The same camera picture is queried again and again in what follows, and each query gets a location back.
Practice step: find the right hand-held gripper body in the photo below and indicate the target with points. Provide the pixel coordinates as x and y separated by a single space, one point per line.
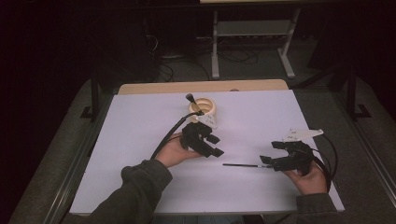
297 155

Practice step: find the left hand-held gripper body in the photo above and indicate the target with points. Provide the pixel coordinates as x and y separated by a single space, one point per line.
194 137

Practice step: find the black pen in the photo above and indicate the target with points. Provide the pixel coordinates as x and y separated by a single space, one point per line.
243 165

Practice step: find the cream round brush holder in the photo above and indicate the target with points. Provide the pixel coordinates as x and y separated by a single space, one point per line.
209 107

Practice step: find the fluffy black makeup brush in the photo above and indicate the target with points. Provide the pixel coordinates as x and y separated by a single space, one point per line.
193 102

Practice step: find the person's left hand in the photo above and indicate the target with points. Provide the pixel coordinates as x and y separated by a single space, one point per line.
172 154

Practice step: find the person's right hand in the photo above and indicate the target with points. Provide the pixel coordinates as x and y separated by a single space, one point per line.
308 182

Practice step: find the white board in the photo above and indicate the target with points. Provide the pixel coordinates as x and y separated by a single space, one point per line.
243 124

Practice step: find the wooden table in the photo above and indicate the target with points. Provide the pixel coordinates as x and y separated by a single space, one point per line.
186 86

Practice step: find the black metal stand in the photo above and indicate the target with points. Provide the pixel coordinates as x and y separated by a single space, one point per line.
94 96
353 96

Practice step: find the white metal stand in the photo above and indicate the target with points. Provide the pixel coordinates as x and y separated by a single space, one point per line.
252 28

